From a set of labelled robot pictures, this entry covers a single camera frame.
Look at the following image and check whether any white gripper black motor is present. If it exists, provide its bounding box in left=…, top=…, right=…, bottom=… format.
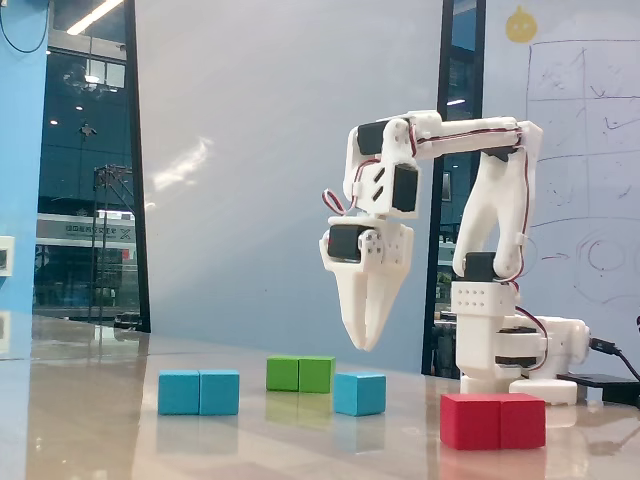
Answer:
left=318, top=214, right=415, bottom=351

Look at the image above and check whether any small blue cube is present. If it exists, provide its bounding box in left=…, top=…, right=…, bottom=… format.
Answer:
left=333, top=371, right=387, bottom=418

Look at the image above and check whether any long green block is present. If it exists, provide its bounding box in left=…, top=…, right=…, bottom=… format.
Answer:
left=265, top=355, right=337, bottom=394

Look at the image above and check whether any long red block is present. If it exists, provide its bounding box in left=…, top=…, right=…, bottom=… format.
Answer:
left=439, top=392, right=547, bottom=451

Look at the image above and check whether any long blue block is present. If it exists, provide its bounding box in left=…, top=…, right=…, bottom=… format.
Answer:
left=157, top=369, right=241, bottom=417

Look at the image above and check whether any black power adapter box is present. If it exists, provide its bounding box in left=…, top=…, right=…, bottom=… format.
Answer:
left=555, top=372, right=640, bottom=404

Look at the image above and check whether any metal scaffold tower outside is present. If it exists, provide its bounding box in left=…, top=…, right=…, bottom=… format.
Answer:
left=90, top=163, right=137, bottom=324

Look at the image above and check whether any whiteboard with marker drawings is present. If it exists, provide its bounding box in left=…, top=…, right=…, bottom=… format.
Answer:
left=478, top=0, right=640, bottom=351

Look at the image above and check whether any yellow round sticker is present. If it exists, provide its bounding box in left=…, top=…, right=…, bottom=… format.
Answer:
left=504, top=4, right=539, bottom=44

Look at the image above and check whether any black window frame post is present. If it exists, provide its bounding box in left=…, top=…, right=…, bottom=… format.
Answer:
left=122, top=0, right=153, bottom=334
left=421, top=0, right=487, bottom=377

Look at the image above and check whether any black cable with plug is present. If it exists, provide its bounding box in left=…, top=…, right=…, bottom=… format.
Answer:
left=588, top=337, right=640, bottom=381

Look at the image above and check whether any white wall socket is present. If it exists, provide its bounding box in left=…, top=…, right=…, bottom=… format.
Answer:
left=0, top=235, right=16, bottom=277

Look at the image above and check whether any thin black hanging cable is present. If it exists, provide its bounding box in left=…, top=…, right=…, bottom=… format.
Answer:
left=0, top=0, right=54, bottom=53

